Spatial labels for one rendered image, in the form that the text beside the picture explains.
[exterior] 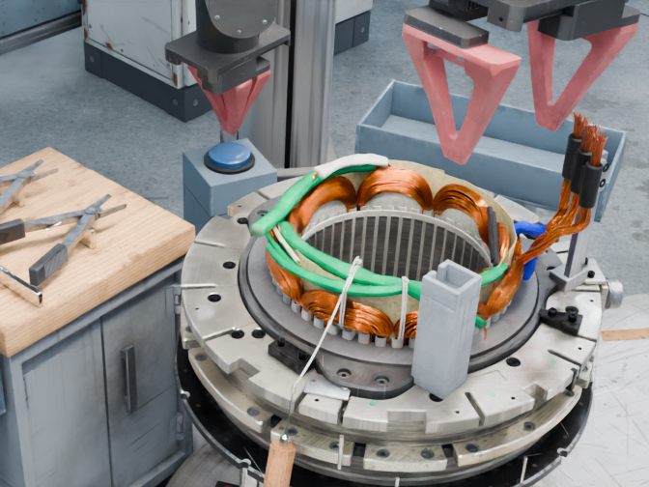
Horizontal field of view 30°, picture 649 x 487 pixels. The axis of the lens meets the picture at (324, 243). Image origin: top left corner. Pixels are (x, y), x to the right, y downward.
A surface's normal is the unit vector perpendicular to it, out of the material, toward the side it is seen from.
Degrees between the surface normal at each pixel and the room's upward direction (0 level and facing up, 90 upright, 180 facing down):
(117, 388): 90
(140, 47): 81
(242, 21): 93
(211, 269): 0
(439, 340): 90
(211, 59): 4
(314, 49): 90
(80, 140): 0
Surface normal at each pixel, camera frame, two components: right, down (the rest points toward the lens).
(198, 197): -0.88, 0.23
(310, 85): 0.19, 0.57
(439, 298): -0.65, 0.40
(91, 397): 0.77, 0.40
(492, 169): -0.37, 0.52
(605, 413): 0.05, -0.82
